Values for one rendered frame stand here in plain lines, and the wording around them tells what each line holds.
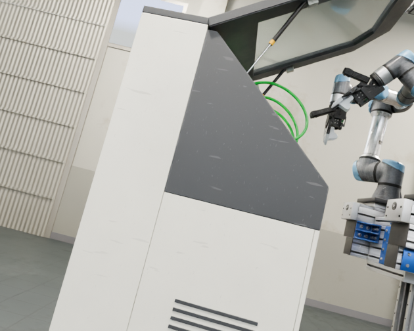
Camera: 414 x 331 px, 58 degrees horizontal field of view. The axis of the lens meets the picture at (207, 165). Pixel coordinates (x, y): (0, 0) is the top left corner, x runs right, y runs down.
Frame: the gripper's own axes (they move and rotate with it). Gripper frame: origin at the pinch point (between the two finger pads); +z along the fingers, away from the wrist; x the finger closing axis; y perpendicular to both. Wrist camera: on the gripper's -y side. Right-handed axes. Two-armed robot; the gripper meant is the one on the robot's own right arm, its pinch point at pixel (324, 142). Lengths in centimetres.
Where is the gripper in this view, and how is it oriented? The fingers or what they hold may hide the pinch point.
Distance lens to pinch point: 191.5
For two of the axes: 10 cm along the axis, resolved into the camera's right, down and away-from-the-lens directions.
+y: 9.7, 2.3, -1.2
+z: -2.5, 9.6, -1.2
